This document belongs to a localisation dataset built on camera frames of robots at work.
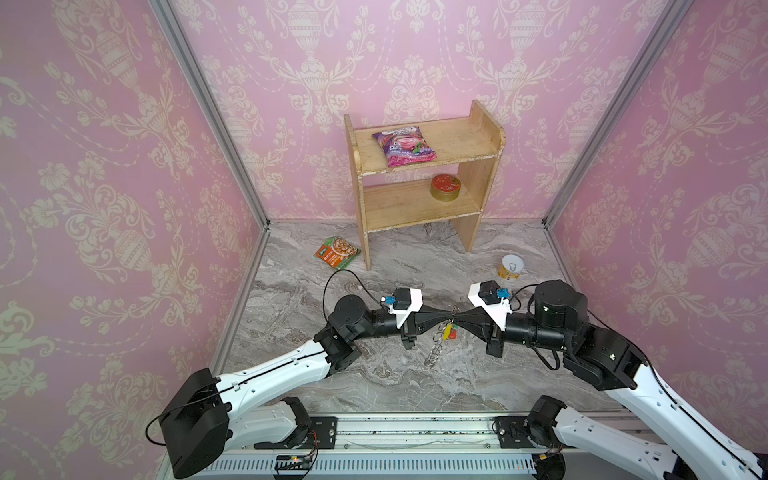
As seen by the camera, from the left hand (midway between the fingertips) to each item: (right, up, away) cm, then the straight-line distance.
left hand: (449, 320), depth 58 cm
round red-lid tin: (+6, +34, +39) cm, 52 cm away
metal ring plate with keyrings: (-2, -4, 0) cm, 5 cm away
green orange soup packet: (-32, +13, +51) cm, 62 cm away
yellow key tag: (0, -3, +1) cm, 3 cm away
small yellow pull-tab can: (+29, +8, +42) cm, 52 cm away
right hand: (+2, 0, +2) cm, 3 cm away
